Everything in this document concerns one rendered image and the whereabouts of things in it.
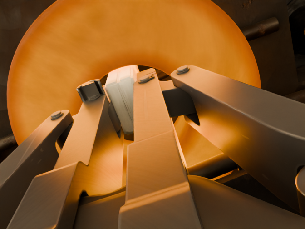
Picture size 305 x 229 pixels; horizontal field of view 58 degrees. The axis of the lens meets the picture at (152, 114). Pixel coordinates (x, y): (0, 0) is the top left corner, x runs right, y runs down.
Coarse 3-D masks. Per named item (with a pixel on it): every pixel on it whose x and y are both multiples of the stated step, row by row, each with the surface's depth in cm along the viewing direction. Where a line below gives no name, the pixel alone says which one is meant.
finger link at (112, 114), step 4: (104, 88) 16; (108, 100) 14; (112, 104) 14; (108, 108) 13; (112, 108) 14; (108, 112) 13; (112, 112) 13; (72, 116) 14; (76, 116) 13; (112, 116) 13; (116, 116) 14; (112, 120) 13; (116, 120) 14; (72, 124) 13; (116, 124) 14; (120, 124) 14; (68, 128) 13; (116, 128) 14; (64, 132) 13; (68, 132) 13; (116, 132) 14; (60, 136) 13; (64, 136) 13; (60, 140) 13; (64, 140) 13; (60, 144) 13; (60, 148) 13
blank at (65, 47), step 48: (96, 0) 14; (144, 0) 14; (192, 0) 14; (48, 48) 15; (96, 48) 15; (144, 48) 15; (192, 48) 15; (240, 48) 15; (48, 96) 16; (192, 144) 18
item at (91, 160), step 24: (96, 96) 13; (96, 120) 11; (72, 144) 9; (96, 144) 9; (120, 144) 13; (72, 168) 7; (96, 168) 8; (120, 168) 11; (48, 192) 6; (72, 192) 6; (96, 192) 8; (24, 216) 6; (48, 216) 5; (72, 216) 6
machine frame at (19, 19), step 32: (0, 0) 21; (32, 0) 22; (224, 0) 22; (256, 0) 22; (0, 32) 22; (288, 32) 23; (0, 64) 23; (288, 64) 24; (0, 96) 24; (0, 128) 25
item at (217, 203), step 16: (192, 176) 6; (112, 192) 7; (192, 192) 6; (208, 192) 5; (224, 192) 5; (240, 192) 5; (80, 208) 6; (96, 208) 6; (112, 208) 6; (208, 208) 5; (224, 208) 5; (240, 208) 5; (256, 208) 5; (272, 208) 5; (80, 224) 6; (96, 224) 6; (112, 224) 5; (208, 224) 5; (224, 224) 5; (240, 224) 4; (256, 224) 4; (272, 224) 4; (288, 224) 4; (304, 224) 4
